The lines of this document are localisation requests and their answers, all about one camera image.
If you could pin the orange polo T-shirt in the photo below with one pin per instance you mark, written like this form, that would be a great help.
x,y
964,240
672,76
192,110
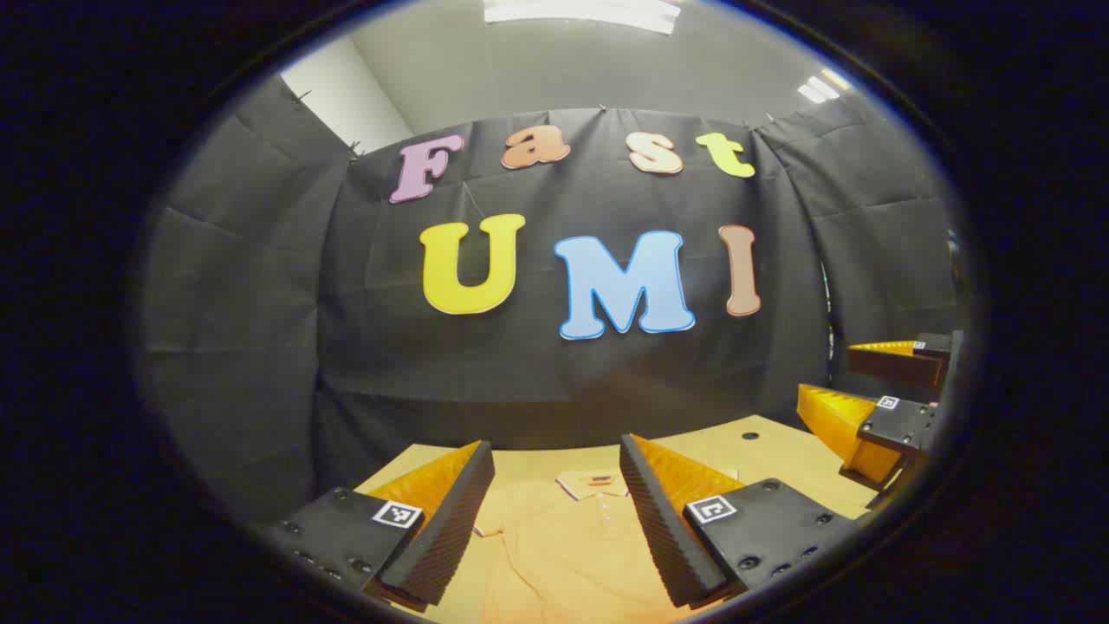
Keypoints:
x,y
572,555

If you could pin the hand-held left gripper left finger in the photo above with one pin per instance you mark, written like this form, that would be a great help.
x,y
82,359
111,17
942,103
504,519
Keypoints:
x,y
450,529

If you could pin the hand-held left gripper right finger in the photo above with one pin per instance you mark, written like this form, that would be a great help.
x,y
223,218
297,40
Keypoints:
x,y
658,529

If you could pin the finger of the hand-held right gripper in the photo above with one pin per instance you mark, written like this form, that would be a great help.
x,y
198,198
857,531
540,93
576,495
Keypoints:
x,y
901,425
901,364

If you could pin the small ceiling light panel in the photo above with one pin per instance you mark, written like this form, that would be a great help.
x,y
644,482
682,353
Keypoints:
x,y
819,88

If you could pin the long ceiling light panel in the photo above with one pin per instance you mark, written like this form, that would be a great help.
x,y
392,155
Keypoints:
x,y
580,13

